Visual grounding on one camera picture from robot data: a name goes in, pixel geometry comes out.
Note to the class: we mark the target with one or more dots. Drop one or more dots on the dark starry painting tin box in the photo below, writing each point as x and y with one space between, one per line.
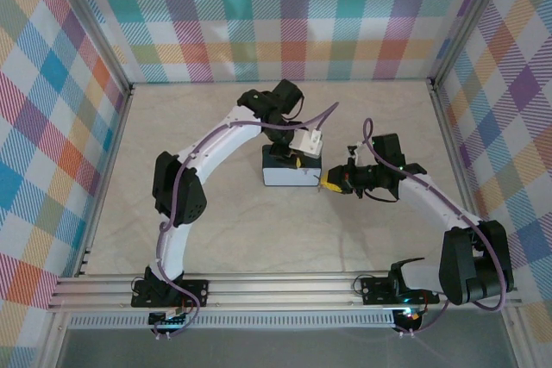
289 178

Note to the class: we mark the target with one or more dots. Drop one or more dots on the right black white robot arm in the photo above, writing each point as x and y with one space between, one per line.
466 264

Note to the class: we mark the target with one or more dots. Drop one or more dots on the right lit controller board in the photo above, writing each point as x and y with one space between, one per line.
409 318

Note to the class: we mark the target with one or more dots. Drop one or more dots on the left green lit controller board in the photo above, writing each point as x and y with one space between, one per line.
168 320

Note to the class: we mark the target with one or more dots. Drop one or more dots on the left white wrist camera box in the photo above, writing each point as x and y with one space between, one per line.
308 144

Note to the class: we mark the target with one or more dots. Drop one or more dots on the right aluminium table side rail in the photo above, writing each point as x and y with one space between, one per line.
459 170

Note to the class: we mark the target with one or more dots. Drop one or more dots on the aluminium table side rail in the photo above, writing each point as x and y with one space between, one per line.
459 170
108 170

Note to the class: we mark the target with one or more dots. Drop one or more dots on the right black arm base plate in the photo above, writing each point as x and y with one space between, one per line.
375 290

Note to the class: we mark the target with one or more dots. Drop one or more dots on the long aluminium mounting rail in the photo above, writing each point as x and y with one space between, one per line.
280 292

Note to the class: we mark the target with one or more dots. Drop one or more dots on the right aluminium frame post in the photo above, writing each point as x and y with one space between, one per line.
470 19

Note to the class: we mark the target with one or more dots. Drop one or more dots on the aluminium frame post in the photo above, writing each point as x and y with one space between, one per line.
470 19
90 19

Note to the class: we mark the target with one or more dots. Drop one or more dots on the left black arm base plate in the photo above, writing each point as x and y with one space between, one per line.
194 292

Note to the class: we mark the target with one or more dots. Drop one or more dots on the left aluminium table side rail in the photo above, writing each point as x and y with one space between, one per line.
108 170

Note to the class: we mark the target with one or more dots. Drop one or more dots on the left aluminium frame post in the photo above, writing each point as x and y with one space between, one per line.
90 19

